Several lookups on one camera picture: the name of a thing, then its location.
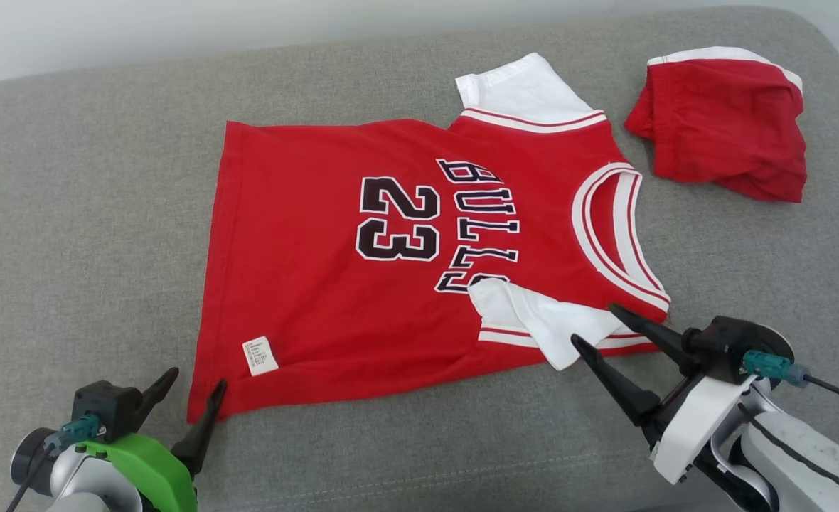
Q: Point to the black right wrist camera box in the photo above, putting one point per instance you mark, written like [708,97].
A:
[732,341]

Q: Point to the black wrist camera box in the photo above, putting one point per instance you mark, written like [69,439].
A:
[732,341]
[107,409]

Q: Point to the teal left camera connector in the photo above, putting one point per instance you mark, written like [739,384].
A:
[78,430]

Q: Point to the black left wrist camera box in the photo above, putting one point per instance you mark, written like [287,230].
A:
[107,409]

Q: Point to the red basketball jersey number 23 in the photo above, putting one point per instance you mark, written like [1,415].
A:
[306,284]

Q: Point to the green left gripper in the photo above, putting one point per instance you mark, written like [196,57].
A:
[153,469]

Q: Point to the teal camera connector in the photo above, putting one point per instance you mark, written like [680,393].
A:
[78,430]
[771,366]

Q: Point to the teal right camera connector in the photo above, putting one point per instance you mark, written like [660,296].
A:
[771,366]

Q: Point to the grey fabric sofa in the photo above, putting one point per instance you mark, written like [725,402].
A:
[107,213]

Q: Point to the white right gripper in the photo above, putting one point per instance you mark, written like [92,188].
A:
[690,427]

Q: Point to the red shorts with white stripe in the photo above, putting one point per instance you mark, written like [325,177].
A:
[725,121]

